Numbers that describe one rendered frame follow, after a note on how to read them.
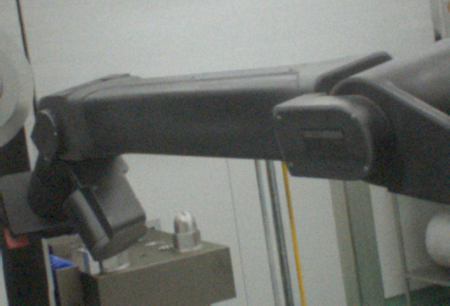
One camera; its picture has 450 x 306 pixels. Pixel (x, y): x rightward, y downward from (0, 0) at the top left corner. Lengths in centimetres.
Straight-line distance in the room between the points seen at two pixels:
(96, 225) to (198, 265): 24
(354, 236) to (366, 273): 8
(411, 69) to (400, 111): 3
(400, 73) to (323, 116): 4
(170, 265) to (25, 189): 19
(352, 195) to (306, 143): 128
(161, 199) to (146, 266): 291
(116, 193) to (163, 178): 310
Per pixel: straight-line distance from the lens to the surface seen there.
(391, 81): 43
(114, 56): 135
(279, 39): 147
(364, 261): 176
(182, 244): 102
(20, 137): 100
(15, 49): 97
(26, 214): 90
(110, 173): 79
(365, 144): 42
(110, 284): 97
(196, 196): 396
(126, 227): 78
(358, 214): 175
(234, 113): 55
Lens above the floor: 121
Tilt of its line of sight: 3 degrees down
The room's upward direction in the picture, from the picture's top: 8 degrees counter-clockwise
